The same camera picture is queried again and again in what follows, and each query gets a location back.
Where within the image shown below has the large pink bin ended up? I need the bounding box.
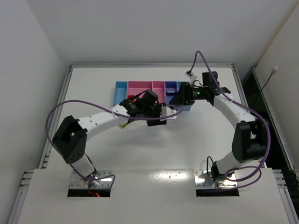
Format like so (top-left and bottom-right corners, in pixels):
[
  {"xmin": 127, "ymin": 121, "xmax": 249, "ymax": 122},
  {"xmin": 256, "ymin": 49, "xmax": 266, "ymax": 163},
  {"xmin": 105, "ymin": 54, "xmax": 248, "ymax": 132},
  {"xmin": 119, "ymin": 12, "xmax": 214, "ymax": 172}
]
[{"xmin": 127, "ymin": 81, "xmax": 152, "ymax": 98}]

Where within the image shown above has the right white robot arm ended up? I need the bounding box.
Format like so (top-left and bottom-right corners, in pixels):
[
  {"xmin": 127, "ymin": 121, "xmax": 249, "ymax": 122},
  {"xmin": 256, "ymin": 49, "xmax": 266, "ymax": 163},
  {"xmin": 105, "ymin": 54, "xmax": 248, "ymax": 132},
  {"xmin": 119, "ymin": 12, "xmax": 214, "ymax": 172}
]
[{"xmin": 170, "ymin": 71, "xmax": 271, "ymax": 180}]

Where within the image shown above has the black wall cable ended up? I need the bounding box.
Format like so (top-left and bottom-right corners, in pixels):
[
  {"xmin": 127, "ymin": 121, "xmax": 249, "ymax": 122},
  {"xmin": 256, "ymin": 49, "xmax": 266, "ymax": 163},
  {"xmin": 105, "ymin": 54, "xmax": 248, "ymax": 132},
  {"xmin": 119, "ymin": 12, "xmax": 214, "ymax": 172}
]
[{"xmin": 253, "ymin": 66, "xmax": 278, "ymax": 103}]

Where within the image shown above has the dark blue bin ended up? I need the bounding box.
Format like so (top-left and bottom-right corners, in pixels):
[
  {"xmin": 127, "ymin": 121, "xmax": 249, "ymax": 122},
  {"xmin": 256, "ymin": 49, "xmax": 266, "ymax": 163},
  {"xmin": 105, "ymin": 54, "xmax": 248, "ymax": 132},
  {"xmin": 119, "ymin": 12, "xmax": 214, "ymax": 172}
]
[{"xmin": 165, "ymin": 81, "xmax": 178, "ymax": 104}]

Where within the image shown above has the purple curved lego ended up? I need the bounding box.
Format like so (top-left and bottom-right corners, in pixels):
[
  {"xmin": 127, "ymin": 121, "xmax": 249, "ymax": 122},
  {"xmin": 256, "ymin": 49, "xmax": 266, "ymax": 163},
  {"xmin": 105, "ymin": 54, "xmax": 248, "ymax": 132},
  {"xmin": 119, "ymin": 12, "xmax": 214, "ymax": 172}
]
[{"xmin": 165, "ymin": 87, "xmax": 177, "ymax": 95}]

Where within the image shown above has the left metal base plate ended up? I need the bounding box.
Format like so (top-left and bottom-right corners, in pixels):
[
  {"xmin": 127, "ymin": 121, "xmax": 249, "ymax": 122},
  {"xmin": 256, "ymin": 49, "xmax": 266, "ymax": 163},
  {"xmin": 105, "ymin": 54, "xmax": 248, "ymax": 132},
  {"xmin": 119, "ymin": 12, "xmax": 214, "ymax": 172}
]
[{"xmin": 69, "ymin": 170, "xmax": 115, "ymax": 190}]

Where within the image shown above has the metal base plate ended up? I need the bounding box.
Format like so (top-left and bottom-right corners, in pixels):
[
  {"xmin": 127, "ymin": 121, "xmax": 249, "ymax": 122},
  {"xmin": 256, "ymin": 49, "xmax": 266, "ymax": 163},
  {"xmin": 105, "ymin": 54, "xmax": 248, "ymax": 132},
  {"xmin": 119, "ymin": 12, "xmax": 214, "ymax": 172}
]
[
  {"xmin": 194, "ymin": 170, "xmax": 237, "ymax": 190},
  {"xmin": 69, "ymin": 170, "xmax": 115, "ymax": 190}
]

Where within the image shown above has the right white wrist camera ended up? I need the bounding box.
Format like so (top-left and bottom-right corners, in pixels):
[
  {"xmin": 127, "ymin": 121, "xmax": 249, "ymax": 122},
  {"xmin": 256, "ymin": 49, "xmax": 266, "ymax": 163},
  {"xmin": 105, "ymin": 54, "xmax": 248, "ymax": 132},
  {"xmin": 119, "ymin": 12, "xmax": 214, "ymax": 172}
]
[{"xmin": 185, "ymin": 71, "xmax": 197, "ymax": 82}]

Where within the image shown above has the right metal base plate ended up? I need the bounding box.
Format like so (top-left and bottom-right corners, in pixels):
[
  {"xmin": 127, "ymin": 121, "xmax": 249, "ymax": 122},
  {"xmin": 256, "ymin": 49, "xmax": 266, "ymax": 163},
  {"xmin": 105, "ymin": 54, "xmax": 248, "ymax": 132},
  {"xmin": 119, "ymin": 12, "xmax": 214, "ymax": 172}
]
[{"xmin": 194, "ymin": 170, "xmax": 237, "ymax": 190}]

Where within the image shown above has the purple cable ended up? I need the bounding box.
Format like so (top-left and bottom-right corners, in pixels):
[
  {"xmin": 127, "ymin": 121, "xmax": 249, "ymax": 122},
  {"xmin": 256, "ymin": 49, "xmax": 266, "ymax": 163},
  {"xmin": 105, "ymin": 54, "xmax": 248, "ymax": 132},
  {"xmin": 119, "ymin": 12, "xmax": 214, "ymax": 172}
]
[
  {"xmin": 190, "ymin": 50, "xmax": 271, "ymax": 189},
  {"xmin": 45, "ymin": 99, "xmax": 184, "ymax": 187}
]

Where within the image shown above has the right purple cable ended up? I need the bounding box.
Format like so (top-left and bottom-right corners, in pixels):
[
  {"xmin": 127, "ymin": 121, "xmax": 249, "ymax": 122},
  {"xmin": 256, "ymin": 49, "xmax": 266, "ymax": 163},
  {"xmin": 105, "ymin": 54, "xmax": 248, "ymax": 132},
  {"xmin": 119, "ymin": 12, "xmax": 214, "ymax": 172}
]
[{"xmin": 190, "ymin": 50, "xmax": 271, "ymax": 189}]

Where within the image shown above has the small pink bin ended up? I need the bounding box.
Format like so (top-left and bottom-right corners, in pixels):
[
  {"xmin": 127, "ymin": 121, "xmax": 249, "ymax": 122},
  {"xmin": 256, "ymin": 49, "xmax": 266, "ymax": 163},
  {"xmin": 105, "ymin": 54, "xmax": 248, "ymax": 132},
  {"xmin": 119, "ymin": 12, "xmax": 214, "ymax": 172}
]
[{"xmin": 152, "ymin": 81, "xmax": 166, "ymax": 103}]

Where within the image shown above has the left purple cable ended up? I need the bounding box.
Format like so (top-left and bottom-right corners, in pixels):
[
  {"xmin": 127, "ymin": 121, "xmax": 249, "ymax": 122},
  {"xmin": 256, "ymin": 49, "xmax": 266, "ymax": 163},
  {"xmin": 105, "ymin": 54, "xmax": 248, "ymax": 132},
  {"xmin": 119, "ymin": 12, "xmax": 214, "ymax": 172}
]
[{"xmin": 45, "ymin": 99, "xmax": 184, "ymax": 187}]

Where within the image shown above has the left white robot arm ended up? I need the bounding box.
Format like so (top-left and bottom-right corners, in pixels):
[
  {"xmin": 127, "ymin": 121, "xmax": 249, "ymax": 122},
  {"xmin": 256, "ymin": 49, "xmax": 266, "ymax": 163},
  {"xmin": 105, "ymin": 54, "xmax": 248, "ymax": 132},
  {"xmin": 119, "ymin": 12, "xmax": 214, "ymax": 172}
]
[{"xmin": 51, "ymin": 90, "xmax": 168, "ymax": 180}]

